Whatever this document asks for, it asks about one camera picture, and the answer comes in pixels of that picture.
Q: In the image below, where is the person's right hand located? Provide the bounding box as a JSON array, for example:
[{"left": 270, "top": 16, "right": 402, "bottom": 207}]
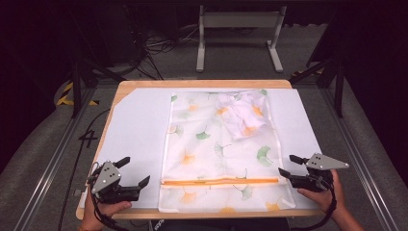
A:
[{"left": 296, "top": 168, "right": 347, "bottom": 222}]

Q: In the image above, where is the wooden table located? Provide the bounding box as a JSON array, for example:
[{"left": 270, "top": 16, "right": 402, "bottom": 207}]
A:
[{"left": 75, "top": 79, "right": 325, "bottom": 221}]

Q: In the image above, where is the white table mat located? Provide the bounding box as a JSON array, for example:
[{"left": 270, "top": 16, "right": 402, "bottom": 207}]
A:
[{"left": 80, "top": 87, "right": 323, "bottom": 211}]

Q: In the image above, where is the thin black floor cable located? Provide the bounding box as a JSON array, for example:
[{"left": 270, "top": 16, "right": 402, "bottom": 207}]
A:
[{"left": 57, "top": 108, "right": 112, "bottom": 231}]

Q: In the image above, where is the person's left hand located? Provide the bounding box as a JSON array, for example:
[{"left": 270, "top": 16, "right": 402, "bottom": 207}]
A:
[{"left": 80, "top": 192, "right": 133, "bottom": 227}]

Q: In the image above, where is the black metal stand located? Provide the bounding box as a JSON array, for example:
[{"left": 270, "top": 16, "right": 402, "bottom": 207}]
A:
[
  {"left": 290, "top": 54, "right": 346, "bottom": 118},
  {"left": 68, "top": 57, "right": 127, "bottom": 119}
]

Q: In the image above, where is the white metal stand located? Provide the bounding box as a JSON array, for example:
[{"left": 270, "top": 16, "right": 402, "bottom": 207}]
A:
[{"left": 195, "top": 4, "right": 288, "bottom": 73}]

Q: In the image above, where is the aluminium floor rail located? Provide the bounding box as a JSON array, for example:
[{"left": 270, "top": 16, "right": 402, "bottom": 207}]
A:
[
  {"left": 13, "top": 86, "right": 99, "bottom": 231},
  {"left": 319, "top": 87, "right": 400, "bottom": 231}
]

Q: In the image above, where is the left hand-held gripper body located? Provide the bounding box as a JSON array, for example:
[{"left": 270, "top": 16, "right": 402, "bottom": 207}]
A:
[{"left": 86, "top": 160, "right": 142, "bottom": 205}]

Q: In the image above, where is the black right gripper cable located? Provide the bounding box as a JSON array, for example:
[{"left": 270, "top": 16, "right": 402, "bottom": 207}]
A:
[{"left": 290, "top": 179, "right": 339, "bottom": 231}]

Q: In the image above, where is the white crumpled garment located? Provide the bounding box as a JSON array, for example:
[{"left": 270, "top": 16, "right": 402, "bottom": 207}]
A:
[{"left": 215, "top": 90, "right": 269, "bottom": 141}]

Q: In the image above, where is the yellow black hazard tape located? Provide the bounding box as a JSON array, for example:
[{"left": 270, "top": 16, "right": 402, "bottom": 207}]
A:
[{"left": 56, "top": 81, "right": 100, "bottom": 107}]

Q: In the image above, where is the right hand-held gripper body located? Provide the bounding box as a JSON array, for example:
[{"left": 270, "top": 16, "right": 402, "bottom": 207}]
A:
[{"left": 288, "top": 152, "right": 350, "bottom": 193}]

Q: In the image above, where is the bundle of black floor cables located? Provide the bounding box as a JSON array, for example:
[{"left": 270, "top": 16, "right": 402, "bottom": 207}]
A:
[{"left": 128, "top": 6, "right": 200, "bottom": 81}]

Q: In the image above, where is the leaf print mesh laundry bag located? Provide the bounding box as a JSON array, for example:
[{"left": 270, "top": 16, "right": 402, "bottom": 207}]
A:
[{"left": 158, "top": 90, "right": 296, "bottom": 215}]

